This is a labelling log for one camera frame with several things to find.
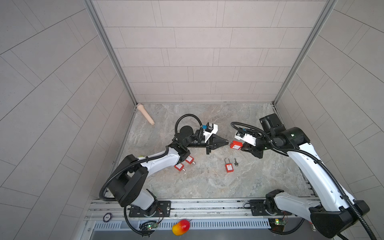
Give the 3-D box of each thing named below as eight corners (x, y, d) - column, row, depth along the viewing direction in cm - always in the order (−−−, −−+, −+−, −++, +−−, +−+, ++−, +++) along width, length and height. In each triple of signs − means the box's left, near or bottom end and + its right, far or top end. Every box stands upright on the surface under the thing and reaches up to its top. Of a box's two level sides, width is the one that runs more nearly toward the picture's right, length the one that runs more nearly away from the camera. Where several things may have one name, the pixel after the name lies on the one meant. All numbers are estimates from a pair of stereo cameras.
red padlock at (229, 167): (225, 172, 85) (226, 171, 83) (224, 159, 90) (224, 157, 88) (233, 172, 85) (234, 171, 83) (231, 159, 90) (232, 157, 88)
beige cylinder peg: (150, 126, 103) (149, 124, 101) (137, 107, 115) (136, 104, 113) (155, 124, 105) (154, 121, 103) (142, 104, 116) (141, 102, 114)
